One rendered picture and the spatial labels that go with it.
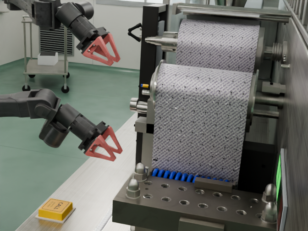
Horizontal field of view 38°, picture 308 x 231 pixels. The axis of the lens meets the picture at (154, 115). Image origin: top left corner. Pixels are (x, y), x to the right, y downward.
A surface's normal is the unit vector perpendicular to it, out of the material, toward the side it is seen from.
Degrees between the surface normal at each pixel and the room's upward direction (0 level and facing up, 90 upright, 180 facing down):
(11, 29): 90
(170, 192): 0
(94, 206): 0
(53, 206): 0
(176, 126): 90
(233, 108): 90
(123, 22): 90
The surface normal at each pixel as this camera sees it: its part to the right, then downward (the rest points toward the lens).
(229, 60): -0.25, 0.32
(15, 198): 0.06, -0.95
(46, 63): 0.03, 0.31
